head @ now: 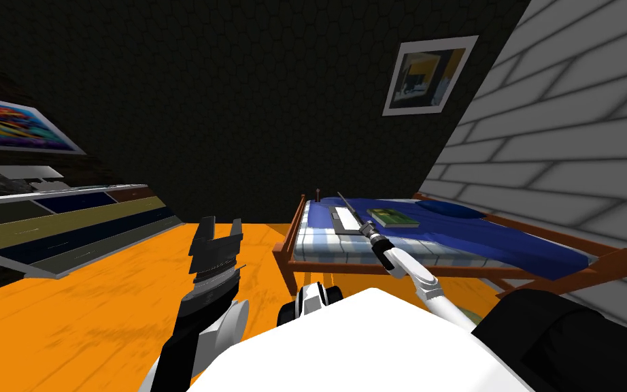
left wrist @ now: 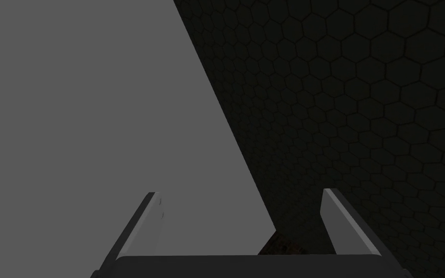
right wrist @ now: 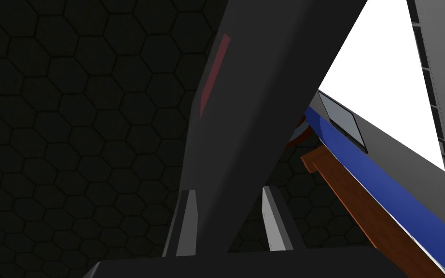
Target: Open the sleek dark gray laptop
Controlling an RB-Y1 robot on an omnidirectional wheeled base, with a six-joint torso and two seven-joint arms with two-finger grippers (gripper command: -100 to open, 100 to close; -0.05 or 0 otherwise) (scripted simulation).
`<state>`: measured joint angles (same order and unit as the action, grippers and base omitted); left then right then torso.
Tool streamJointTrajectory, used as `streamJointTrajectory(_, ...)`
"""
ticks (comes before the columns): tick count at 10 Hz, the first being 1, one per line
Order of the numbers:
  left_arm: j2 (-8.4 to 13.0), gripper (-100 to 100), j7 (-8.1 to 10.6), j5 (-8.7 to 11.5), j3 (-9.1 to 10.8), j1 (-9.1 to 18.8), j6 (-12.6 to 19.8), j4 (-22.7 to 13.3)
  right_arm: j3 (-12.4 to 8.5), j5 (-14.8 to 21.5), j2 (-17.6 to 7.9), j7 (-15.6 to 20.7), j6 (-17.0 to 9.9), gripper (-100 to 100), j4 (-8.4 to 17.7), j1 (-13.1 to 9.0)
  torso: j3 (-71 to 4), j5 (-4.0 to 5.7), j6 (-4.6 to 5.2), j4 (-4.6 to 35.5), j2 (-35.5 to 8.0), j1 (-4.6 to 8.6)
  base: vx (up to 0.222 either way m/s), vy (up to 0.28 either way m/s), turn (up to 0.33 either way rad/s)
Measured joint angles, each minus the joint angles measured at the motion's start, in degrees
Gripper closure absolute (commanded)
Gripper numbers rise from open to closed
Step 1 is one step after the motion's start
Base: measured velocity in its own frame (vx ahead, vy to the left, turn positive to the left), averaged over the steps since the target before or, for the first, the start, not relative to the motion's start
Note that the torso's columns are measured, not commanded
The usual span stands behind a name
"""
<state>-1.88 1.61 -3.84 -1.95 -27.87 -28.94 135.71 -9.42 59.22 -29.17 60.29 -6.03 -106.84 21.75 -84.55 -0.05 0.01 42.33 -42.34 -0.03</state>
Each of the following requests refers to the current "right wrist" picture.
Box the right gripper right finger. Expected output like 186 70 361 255
261 185 307 252

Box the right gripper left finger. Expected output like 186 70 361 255
162 189 199 258

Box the brown wooden furniture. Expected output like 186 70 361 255
300 144 445 278

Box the dark grey bar, red stripe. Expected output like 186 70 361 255
179 0 368 255

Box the grey slab with blue edge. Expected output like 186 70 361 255
304 89 445 278

